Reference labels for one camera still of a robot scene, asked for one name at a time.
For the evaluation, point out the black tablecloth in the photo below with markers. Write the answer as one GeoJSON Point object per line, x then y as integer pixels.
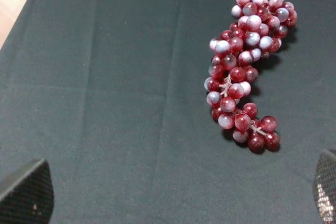
{"type": "Point", "coordinates": [111, 93]}

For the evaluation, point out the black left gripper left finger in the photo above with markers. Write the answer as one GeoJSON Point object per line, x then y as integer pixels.
{"type": "Point", "coordinates": [27, 194]}

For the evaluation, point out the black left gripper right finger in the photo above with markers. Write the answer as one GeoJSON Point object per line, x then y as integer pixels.
{"type": "Point", "coordinates": [324, 186]}

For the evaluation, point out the red artificial grape bunch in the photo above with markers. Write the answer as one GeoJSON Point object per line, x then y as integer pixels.
{"type": "Point", "coordinates": [258, 31]}

